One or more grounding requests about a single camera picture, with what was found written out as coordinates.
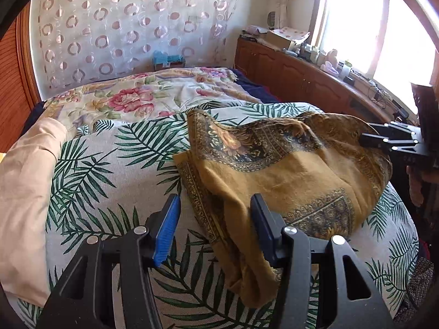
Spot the golden patterned shirt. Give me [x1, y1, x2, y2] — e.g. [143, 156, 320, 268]
[174, 110, 392, 308]

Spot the sheer circle pattern curtain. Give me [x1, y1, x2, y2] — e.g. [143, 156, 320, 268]
[30, 0, 238, 99]

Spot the person's right hand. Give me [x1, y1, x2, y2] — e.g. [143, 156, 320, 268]
[406, 166, 439, 206]

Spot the floral quilt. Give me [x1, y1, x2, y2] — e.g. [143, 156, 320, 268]
[41, 66, 261, 138]

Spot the wooden sideboard cabinet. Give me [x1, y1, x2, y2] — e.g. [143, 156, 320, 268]
[234, 37, 393, 123]

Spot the palm leaf bedsheet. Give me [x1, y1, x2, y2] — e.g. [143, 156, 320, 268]
[16, 100, 421, 329]

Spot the teal small box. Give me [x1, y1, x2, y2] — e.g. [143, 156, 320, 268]
[153, 50, 186, 71]

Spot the beige pink pillow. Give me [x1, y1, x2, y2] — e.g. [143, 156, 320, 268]
[1, 117, 67, 307]

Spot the cardboard box with cloth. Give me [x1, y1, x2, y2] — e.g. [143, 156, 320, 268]
[265, 27, 310, 50]

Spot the red wooden wardrobe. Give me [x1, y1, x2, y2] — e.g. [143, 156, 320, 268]
[0, 4, 41, 153]

